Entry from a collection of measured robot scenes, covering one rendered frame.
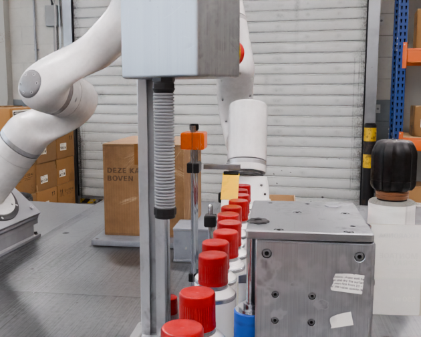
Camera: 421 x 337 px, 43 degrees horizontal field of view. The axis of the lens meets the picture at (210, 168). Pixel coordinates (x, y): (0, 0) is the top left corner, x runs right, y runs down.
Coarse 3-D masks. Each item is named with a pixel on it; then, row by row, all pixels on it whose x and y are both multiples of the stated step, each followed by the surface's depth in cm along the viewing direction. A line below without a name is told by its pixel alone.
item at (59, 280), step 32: (64, 224) 180; (96, 224) 180; (416, 224) 180; (32, 256) 145; (64, 256) 145; (96, 256) 145; (128, 256) 145; (0, 288) 121; (32, 288) 121; (64, 288) 121; (96, 288) 121; (128, 288) 121; (0, 320) 104; (32, 320) 104; (64, 320) 104; (96, 320) 104; (128, 320) 104
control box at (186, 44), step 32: (128, 0) 83; (160, 0) 78; (192, 0) 74; (224, 0) 78; (128, 32) 84; (160, 32) 79; (192, 32) 75; (224, 32) 78; (128, 64) 85; (160, 64) 80; (192, 64) 75; (224, 64) 79
